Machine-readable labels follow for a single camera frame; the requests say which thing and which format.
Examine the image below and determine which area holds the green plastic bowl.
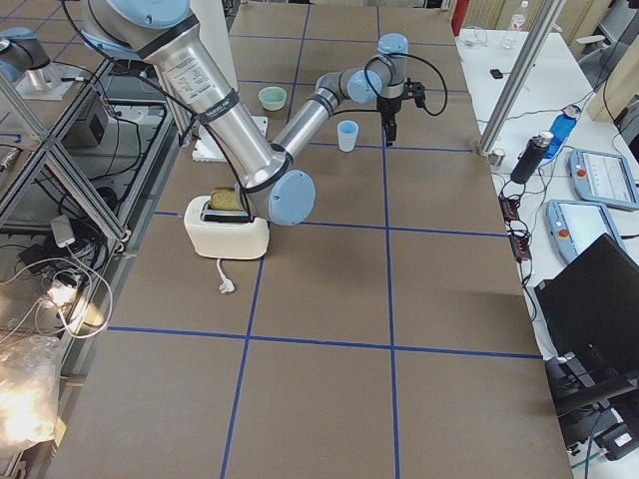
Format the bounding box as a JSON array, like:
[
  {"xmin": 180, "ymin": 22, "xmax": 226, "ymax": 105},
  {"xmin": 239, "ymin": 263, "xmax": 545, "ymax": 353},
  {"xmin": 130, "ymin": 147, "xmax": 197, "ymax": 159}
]
[{"xmin": 258, "ymin": 86, "xmax": 288, "ymax": 112}]

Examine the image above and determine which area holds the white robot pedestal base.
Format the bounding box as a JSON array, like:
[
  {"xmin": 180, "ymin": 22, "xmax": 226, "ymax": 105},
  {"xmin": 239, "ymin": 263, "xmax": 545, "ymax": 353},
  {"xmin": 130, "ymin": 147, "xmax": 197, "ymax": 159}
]
[{"xmin": 191, "ymin": 1, "xmax": 272, "ymax": 174}]

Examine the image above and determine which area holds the clear plastic bottle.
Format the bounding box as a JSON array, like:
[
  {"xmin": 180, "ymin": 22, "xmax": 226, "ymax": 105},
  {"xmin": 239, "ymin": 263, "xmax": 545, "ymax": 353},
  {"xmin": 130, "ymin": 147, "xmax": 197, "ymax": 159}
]
[{"xmin": 508, "ymin": 0, "xmax": 528, "ymax": 32}]

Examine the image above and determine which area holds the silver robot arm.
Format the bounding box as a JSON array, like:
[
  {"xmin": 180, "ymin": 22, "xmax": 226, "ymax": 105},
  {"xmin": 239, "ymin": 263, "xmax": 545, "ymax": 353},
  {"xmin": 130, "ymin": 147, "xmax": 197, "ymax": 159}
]
[{"xmin": 82, "ymin": 1, "xmax": 408, "ymax": 226}]

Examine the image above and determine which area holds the black water bottle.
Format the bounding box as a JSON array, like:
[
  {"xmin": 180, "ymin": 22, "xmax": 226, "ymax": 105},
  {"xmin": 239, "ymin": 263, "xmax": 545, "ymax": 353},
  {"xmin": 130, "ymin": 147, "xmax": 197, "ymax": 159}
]
[{"xmin": 510, "ymin": 131, "xmax": 553, "ymax": 185}]

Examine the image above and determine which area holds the black laptop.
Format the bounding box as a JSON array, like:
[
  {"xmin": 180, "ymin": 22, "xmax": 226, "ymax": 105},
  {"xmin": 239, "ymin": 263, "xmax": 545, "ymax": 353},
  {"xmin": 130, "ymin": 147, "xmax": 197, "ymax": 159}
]
[{"xmin": 533, "ymin": 232, "xmax": 639, "ymax": 418}]

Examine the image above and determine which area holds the blue water bottle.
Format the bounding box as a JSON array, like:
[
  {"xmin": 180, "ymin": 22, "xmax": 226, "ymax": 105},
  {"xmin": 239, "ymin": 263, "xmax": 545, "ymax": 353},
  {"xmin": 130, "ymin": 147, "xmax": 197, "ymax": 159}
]
[{"xmin": 541, "ymin": 104, "xmax": 582, "ymax": 165}]

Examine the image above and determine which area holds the clear plastic bag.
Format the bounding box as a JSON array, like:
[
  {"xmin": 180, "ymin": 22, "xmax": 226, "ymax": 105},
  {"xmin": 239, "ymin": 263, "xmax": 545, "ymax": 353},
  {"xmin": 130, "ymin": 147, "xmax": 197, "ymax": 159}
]
[{"xmin": 1, "ymin": 335, "xmax": 62, "ymax": 455}]

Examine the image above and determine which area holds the cream two-slot toaster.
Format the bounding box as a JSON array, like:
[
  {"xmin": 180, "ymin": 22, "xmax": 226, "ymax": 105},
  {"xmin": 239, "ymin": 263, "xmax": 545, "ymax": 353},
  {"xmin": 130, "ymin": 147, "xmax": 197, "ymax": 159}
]
[{"xmin": 184, "ymin": 196, "xmax": 270, "ymax": 259}]

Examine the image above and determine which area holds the aluminium frame post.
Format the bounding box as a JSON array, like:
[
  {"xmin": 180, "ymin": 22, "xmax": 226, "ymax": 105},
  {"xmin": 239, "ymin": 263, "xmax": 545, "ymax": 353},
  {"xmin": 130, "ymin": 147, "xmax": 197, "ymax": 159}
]
[{"xmin": 476, "ymin": 0, "xmax": 566, "ymax": 157}]

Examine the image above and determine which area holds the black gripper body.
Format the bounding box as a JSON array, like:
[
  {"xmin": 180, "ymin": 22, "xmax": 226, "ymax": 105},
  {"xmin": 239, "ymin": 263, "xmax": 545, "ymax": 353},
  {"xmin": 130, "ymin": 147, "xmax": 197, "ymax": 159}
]
[{"xmin": 376, "ymin": 78, "xmax": 426, "ymax": 126}]

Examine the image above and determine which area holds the blue cup from toaster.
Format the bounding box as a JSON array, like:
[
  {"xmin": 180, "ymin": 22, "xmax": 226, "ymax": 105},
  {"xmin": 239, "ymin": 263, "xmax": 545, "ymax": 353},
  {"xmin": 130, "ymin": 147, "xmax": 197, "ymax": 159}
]
[{"xmin": 337, "ymin": 136, "xmax": 356, "ymax": 153}]

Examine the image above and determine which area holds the upper teach pendant tablet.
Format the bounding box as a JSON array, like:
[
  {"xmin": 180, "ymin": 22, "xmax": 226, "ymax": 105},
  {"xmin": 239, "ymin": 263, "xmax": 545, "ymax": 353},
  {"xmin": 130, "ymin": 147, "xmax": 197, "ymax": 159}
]
[{"xmin": 568, "ymin": 149, "xmax": 638, "ymax": 211}]

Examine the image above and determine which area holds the black power strip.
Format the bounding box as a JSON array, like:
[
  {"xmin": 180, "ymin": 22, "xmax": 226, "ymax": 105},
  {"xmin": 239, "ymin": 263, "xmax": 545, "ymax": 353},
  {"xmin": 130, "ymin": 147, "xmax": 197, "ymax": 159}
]
[{"xmin": 498, "ymin": 195, "xmax": 532, "ymax": 263}]

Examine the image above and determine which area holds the lower teach pendant tablet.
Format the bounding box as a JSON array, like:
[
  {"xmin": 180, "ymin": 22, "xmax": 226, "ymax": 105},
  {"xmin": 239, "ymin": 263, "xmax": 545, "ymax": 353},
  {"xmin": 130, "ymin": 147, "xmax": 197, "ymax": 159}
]
[{"xmin": 545, "ymin": 200, "xmax": 626, "ymax": 264}]

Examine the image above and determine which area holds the teach pendant tablet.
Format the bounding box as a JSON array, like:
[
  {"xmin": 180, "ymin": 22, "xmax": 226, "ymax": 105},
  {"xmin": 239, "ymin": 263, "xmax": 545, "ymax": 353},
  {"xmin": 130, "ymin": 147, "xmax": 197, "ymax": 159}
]
[
  {"xmin": 545, "ymin": 200, "xmax": 626, "ymax": 264},
  {"xmin": 568, "ymin": 149, "xmax": 638, "ymax": 211}
]

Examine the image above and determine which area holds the toast bread slice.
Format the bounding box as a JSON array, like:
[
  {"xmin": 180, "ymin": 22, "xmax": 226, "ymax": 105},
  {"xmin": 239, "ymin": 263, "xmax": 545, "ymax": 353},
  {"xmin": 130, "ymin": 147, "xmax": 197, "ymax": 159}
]
[{"xmin": 209, "ymin": 187, "xmax": 245, "ymax": 212}]

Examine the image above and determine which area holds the white toaster power plug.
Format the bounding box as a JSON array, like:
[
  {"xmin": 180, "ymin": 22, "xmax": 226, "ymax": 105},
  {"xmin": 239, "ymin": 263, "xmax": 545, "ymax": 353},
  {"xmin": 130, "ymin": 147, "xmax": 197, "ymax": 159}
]
[{"xmin": 216, "ymin": 258, "xmax": 236, "ymax": 294}]

